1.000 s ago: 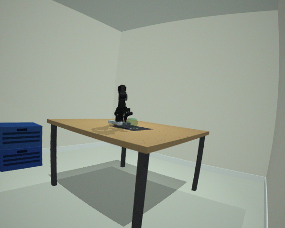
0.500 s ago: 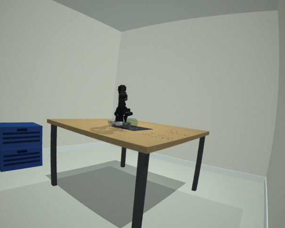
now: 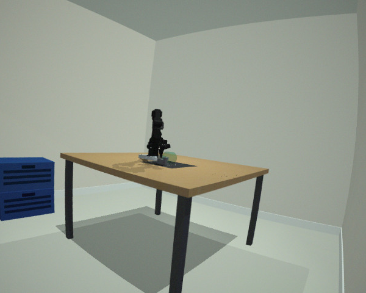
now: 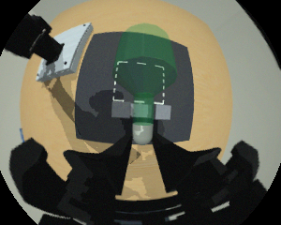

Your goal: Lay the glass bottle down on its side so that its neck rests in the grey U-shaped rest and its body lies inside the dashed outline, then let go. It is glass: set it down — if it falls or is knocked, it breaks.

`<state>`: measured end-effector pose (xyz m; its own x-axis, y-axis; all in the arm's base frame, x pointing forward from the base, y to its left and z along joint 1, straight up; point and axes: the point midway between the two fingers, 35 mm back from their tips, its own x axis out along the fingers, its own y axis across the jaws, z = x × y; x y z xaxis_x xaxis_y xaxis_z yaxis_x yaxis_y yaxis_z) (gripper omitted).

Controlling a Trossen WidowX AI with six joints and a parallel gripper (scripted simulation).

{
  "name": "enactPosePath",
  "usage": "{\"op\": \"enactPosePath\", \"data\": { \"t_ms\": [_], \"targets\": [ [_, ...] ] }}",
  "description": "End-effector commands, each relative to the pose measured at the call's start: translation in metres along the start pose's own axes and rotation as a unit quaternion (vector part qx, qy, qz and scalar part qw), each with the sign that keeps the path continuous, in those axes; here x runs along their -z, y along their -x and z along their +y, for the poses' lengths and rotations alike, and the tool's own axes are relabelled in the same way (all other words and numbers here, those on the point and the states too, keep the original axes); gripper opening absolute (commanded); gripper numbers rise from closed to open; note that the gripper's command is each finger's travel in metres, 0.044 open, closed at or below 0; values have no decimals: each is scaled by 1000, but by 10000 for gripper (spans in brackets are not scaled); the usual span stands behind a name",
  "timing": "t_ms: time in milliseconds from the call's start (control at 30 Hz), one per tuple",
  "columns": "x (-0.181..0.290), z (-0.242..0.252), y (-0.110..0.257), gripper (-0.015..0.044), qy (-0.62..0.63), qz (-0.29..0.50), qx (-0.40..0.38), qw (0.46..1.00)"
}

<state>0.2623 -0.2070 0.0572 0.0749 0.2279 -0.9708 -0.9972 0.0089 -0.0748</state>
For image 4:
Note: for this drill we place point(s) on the green glass bottle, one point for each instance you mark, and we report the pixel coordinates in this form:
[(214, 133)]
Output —
[(144, 66)]

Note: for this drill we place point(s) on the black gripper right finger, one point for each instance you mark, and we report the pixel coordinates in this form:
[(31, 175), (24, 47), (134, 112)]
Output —
[(176, 163)]

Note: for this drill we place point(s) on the dark grey mat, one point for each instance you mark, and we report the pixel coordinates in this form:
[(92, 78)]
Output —
[(96, 90)]

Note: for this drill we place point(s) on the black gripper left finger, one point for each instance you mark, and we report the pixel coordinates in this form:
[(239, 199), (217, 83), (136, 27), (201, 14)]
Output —
[(111, 164)]

